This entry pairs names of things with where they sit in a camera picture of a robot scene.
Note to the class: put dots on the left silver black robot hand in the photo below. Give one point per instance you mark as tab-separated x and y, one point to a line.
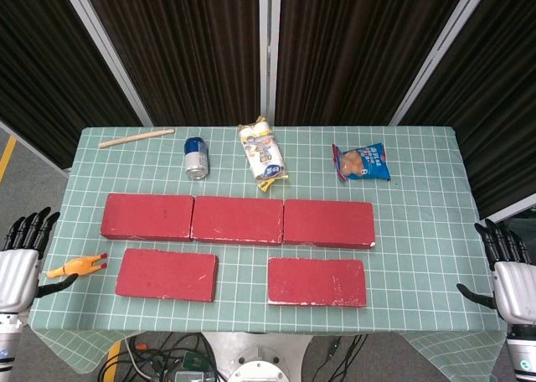
19	277

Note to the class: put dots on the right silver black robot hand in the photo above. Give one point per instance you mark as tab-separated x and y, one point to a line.
517	287

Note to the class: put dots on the red brick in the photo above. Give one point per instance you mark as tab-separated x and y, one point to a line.
236	218
165	273
316	279
146	216
328	223

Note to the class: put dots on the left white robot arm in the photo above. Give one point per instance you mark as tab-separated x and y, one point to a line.
8	340

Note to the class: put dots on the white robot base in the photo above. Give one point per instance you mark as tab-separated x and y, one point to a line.
259	357

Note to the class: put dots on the orange rubber chicken toy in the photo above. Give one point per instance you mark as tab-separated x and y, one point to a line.
75	267

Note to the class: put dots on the wooden stick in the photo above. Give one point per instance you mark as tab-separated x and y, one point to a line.
136	138

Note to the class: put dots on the dark fabric partition panel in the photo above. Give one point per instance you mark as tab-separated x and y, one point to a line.
46	72
502	105
360	51
180	51

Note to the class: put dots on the green circuit board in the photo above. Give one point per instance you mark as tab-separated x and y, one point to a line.
193	361

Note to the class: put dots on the blue snack bag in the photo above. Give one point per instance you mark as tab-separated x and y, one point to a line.
364	162

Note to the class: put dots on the blue silver drink can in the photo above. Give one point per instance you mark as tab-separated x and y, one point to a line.
196	160

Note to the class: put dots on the green checkered tablecloth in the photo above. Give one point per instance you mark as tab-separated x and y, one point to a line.
251	319

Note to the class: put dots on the white yellow bread roll package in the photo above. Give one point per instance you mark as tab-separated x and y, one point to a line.
264	153

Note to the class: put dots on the grey metal partition post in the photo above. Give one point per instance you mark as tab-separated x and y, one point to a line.
267	51
439	51
106	51

